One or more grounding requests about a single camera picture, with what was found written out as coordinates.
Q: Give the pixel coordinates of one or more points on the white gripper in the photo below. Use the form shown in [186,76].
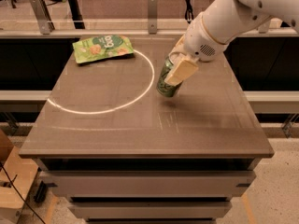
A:
[202,40]

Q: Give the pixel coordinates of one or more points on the green soda can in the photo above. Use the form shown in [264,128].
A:
[162,87]

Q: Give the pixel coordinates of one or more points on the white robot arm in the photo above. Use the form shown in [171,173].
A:
[210,33]

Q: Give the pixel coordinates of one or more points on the green rice chip bag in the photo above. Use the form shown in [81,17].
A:
[101,47]

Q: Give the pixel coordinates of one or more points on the grey drawer cabinet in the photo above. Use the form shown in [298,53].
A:
[108,116]

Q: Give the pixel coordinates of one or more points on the black table leg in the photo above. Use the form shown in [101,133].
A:
[76,15]

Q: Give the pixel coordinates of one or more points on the upper grey drawer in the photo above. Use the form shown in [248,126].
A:
[142,184]

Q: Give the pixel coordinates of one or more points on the grey drawer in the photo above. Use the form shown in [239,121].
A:
[142,184]
[150,210]

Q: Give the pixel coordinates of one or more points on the lower grey drawer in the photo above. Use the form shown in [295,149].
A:
[150,210]

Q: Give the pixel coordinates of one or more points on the cardboard box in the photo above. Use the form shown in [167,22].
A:
[16,179]

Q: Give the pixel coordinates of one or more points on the middle metal bracket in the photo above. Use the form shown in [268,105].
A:
[152,16]

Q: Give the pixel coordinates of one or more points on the metal bracket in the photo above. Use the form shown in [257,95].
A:
[152,16]
[42,16]
[263,28]

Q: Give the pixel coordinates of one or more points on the right metal bracket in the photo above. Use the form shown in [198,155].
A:
[263,28]

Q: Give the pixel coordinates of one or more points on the left metal bracket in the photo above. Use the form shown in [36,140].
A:
[42,16]

